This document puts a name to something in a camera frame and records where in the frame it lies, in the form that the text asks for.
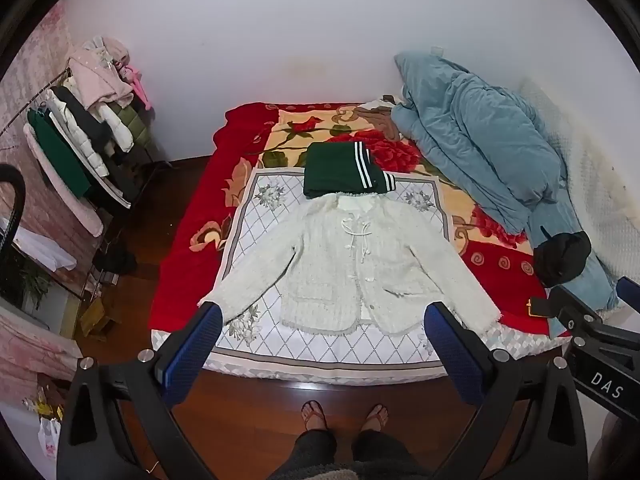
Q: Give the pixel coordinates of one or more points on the green plant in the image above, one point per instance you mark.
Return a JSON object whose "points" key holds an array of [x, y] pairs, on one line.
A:
{"points": [[25, 282]]}

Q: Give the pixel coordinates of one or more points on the pink patterned cloth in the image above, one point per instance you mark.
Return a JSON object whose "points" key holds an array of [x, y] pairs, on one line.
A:
{"points": [[35, 350]]}

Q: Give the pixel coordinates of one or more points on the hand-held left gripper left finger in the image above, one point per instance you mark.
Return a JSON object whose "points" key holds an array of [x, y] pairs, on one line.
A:
{"points": [[197, 345]]}

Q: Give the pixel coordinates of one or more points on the white textured blanket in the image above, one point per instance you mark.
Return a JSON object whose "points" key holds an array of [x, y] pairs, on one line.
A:
{"points": [[595, 180]]}

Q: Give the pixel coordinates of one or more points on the blue duvet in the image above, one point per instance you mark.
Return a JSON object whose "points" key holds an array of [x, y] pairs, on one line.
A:
{"points": [[475, 140]]}

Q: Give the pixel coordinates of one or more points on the small wooden stool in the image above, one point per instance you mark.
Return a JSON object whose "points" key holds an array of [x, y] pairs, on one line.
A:
{"points": [[100, 317]]}

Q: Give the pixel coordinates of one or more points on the red floral blanket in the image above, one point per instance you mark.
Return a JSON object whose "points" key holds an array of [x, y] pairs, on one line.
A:
{"points": [[200, 195]]}

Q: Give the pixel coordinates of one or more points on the white diamond pattern mat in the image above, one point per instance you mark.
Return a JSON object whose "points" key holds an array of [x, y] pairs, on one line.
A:
{"points": [[325, 350]]}

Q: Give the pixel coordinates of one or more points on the white plastic bag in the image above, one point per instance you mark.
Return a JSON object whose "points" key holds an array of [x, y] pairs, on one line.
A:
{"points": [[50, 440]]}

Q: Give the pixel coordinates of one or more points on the person's right foot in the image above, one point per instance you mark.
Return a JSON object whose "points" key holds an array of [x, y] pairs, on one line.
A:
{"points": [[375, 417]]}

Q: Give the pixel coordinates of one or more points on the black cap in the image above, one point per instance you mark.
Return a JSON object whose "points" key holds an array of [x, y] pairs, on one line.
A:
{"points": [[560, 257]]}

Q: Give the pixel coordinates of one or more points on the white fuzzy jacket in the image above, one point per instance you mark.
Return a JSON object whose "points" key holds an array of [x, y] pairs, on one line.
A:
{"points": [[320, 260]]}

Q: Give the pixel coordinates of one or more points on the person's left foot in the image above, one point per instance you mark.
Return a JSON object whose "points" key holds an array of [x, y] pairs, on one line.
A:
{"points": [[314, 417]]}

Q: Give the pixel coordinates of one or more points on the person's left leg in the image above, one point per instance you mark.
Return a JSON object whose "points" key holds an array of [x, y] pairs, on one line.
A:
{"points": [[310, 452]]}

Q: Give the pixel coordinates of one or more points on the row of hanging clothes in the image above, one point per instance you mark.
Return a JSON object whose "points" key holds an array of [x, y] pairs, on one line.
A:
{"points": [[75, 145]]}

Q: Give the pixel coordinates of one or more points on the person's foot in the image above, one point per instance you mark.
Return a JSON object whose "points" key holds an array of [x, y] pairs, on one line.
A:
{"points": [[314, 417], [375, 417]]}

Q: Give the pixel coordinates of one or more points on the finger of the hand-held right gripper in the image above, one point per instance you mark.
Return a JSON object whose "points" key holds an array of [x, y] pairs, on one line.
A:
{"points": [[567, 310], [630, 291]]}

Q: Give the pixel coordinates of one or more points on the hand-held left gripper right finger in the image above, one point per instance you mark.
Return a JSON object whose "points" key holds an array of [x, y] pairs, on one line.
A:
{"points": [[447, 345]]}

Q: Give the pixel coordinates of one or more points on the metal clothes rack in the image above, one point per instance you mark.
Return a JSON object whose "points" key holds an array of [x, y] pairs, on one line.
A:
{"points": [[107, 232]]}

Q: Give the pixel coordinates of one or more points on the folded green striped garment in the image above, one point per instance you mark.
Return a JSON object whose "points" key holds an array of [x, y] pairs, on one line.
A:
{"points": [[335, 172]]}

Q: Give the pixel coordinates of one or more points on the black curved tube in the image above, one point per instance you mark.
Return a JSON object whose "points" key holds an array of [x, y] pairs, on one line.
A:
{"points": [[17, 195]]}

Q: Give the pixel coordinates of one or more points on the white cloth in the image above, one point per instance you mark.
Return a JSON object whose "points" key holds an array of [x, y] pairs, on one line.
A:
{"points": [[45, 252]]}

